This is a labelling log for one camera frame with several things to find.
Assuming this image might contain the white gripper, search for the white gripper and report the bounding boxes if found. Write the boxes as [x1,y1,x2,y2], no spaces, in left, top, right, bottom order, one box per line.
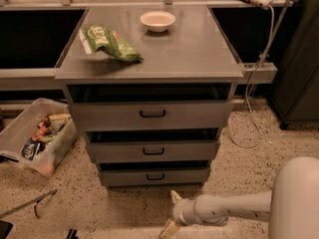
[159,190,199,239]

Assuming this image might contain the grey bottom drawer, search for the grey bottom drawer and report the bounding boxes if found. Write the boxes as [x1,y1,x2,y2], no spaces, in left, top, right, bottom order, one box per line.
[99,168,210,187]

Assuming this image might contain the grey drawer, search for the grey drawer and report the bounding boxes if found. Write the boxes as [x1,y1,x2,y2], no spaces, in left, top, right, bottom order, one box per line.
[70,102,232,131]
[99,168,210,187]
[87,140,220,162]

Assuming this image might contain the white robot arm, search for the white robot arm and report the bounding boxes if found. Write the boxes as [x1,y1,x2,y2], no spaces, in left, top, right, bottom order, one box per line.
[159,156,319,239]

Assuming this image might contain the grey middle drawer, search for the grey middle drawer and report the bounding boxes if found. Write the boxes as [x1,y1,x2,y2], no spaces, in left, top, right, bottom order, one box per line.
[87,140,220,162]

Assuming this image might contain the grey drawer cabinet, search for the grey drawer cabinet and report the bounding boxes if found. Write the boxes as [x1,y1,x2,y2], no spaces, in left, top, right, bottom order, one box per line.
[56,6,243,174]

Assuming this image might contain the grey top drawer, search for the grey top drawer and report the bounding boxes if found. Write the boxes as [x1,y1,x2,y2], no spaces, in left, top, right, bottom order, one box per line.
[70,102,232,131]

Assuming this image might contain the tan snack box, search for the tan snack box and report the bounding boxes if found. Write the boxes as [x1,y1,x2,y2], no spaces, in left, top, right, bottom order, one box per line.
[46,114,71,126]

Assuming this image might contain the red snack packet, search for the red snack packet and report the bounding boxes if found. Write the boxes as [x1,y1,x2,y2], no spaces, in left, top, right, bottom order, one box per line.
[32,125,51,141]

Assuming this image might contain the dark blue snack packet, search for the dark blue snack packet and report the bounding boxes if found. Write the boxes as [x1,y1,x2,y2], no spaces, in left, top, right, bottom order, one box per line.
[21,141,41,160]

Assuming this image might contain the clear plastic storage bin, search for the clear plastic storage bin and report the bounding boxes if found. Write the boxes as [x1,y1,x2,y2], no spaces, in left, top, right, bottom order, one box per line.
[0,99,78,176]

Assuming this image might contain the dark cabinet on right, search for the dark cabinet on right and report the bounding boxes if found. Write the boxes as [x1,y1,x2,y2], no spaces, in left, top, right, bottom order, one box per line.
[270,0,319,129]

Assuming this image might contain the black object bottom left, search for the black object bottom left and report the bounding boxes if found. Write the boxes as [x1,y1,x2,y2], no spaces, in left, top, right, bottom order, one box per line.
[0,220,13,239]

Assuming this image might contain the green snack bag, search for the green snack bag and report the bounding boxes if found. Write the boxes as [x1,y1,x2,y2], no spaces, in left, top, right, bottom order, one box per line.
[79,25,144,63]

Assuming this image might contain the white bowl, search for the white bowl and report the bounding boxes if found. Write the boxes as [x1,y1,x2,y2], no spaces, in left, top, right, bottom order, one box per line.
[140,11,175,33]

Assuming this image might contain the grey horizontal rail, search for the grey horizontal rail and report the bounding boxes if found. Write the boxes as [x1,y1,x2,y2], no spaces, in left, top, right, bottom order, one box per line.
[238,63,278,85]

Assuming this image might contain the white power cable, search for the white power cable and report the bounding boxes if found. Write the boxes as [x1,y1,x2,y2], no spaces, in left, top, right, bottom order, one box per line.
[227,4,277,149]

